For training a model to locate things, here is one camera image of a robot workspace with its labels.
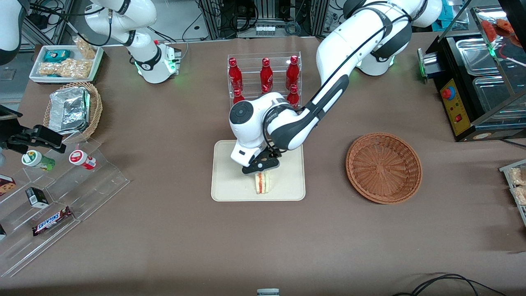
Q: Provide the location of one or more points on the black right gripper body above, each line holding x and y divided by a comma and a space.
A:
21, 137

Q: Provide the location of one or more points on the triangular sandwich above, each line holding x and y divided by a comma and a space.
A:
263, 184

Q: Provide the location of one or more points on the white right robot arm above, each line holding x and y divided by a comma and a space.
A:
144, 45

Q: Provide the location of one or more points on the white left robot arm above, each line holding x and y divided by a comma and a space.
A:
341, 49

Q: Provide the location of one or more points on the cream rectangular plastic tray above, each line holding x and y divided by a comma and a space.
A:
287, 181

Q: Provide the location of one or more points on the light tan wicker basket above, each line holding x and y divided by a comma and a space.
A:
96, 107

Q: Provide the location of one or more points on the white rectangular snack tray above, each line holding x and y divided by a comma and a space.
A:
95, 65

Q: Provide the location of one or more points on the brown round wicker basket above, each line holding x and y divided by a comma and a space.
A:
384, 168

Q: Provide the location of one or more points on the grey tray with snacks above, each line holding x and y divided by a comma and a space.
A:
507, 168

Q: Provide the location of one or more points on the green label yogurt cup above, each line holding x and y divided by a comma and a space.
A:
37, 160

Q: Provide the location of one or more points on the silver foil wrapped package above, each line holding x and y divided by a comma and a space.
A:
69, 109

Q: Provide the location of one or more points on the red label yogurt cup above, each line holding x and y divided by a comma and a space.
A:
81, 159

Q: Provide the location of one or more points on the brown cookie box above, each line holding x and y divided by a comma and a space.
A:
6, 185

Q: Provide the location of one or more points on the small black carton box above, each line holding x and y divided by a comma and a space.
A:
37, 197

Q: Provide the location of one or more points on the clear acrylic stepped display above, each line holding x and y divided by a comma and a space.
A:
94, 189

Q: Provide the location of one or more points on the large clear peanut bag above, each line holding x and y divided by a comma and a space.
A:
65, 68

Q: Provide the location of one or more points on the red cola bottle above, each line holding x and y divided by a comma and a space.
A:
266, 89
235, 76
292, 74
266, 76
238, 98
293, 98

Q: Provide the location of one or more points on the Snickers chocolate bar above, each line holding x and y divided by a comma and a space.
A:
51, 222

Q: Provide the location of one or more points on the teal snack packet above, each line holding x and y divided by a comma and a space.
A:
56, 55

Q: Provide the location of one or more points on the small clear peanut bag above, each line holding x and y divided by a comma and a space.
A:
86, 48

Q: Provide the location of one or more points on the clear acrylic bottle rack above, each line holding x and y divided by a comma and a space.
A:
248, 61

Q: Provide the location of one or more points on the white power strip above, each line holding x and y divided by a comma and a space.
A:
265, 29

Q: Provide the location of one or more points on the black food warmer machine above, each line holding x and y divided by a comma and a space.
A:
460, 107

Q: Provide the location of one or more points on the clear wrapped cracker pack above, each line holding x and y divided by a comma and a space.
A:
521, 195
518, 176

